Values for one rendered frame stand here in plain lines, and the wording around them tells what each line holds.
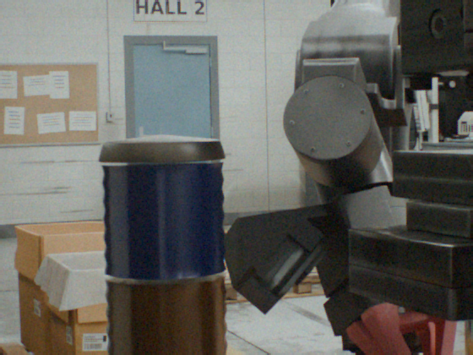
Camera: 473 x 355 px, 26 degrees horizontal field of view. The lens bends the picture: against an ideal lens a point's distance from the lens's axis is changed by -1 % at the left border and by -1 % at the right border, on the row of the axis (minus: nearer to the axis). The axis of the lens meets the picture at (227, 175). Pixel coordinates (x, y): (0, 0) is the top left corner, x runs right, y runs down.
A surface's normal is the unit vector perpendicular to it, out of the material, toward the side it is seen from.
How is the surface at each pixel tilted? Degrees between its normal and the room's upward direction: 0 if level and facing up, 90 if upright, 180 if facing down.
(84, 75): 90
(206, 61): 90
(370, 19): 24
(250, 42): 90
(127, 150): 72
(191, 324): 104
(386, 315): 83
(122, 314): 76
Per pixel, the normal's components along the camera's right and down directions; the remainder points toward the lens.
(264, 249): 0.28, -0.43
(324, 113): -0.25, -0.30
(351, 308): -0.92, 0.14
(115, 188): -0.64, 0.29
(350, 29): -0.12, -0.89
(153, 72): 0.33, 0.04
